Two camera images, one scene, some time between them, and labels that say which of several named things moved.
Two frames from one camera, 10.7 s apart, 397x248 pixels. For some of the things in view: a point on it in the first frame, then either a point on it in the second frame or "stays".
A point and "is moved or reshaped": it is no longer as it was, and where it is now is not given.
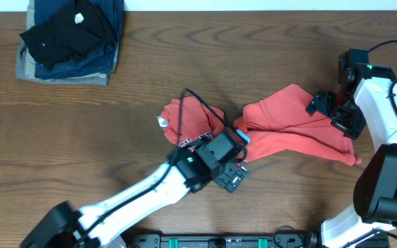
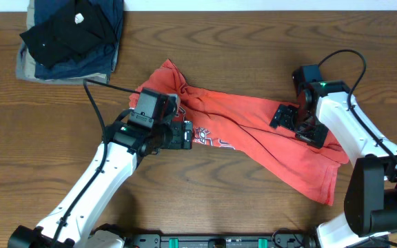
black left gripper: x=231 y=177 → x=186 y=135
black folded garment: x=78 y=27 stays
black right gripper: x=322 y=104 → x=284 y=117
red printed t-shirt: x=282 y=120 is moved or reshaped
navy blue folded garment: x=100 y=60 stays
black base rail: x=225 y=241 stays
